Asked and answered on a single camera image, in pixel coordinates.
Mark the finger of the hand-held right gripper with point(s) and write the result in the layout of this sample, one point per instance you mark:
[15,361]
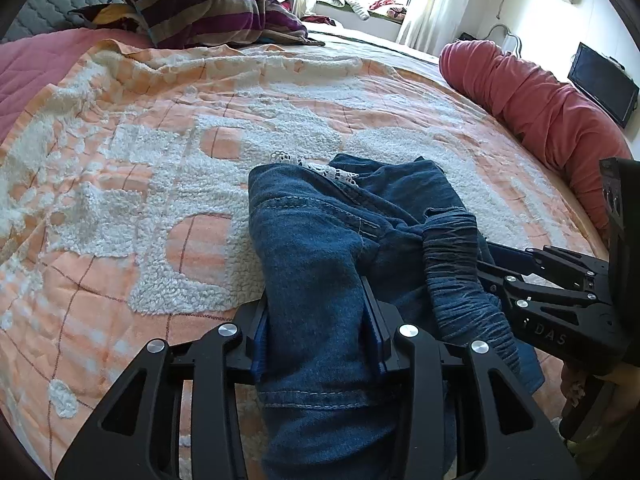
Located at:
[550,256]
[550,295]

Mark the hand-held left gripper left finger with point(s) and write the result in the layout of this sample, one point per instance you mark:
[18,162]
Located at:
[260,350]

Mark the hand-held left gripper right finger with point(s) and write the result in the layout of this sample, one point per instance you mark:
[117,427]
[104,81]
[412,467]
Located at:
[377,340]

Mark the blue denim pants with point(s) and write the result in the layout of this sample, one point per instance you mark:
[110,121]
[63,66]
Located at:
[310,240]

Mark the person's right hand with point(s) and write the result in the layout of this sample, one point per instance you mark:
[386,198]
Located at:
[572,387]

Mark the red bolster pillow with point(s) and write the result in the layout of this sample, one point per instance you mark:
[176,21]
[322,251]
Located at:
[540,105]

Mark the black flat screen monitor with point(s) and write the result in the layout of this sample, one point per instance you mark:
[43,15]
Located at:
[600,82]

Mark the white metal rack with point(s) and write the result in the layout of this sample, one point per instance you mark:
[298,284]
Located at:
[512,40]

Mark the orange and white fleece blanket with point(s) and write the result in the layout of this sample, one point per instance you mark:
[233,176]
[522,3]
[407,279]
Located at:
[150,160]

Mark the white curtain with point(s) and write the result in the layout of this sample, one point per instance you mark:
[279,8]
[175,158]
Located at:
[440,5]

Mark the grey bedsheet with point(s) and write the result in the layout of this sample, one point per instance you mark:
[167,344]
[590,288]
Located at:
[360,40]

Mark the pink clothes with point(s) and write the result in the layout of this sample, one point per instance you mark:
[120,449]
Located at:
[387,7]

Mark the purple striped pillow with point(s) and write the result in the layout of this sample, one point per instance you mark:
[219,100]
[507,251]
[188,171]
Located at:
[200,5]

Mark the pink quilted bedspread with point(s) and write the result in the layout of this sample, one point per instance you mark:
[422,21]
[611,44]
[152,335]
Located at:
[30,75]

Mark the black and yellow cloth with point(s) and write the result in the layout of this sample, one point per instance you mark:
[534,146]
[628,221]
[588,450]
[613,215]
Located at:
[110,17]

